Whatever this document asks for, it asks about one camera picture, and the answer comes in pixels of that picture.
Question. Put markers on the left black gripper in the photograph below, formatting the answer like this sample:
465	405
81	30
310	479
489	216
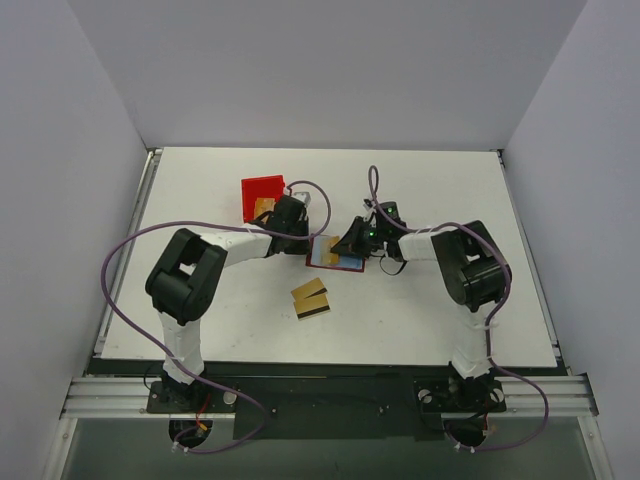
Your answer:
270	218

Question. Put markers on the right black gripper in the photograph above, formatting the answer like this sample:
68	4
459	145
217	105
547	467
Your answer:
361	236

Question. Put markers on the gold card with logo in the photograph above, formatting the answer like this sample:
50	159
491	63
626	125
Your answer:
327	257

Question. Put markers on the red leather card holder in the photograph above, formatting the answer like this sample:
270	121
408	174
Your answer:
346	263

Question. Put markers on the gold card magnetic stripe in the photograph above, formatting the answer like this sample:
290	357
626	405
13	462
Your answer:
311	306

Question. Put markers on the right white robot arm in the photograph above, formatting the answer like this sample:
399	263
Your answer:
472	267

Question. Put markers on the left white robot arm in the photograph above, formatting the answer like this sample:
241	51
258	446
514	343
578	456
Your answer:
184	280

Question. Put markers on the gold cards in bin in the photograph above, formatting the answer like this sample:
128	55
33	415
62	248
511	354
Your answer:
263	205

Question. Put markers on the gold card upper left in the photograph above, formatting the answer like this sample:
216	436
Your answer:
311	289

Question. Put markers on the red plastic bin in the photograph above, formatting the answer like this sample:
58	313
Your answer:
259	187

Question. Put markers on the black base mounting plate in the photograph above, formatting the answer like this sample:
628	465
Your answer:
330	403

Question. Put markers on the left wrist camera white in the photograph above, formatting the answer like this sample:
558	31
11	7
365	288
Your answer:
302	196

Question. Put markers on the aluminium front rail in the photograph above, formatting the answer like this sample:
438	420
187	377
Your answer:
96	397

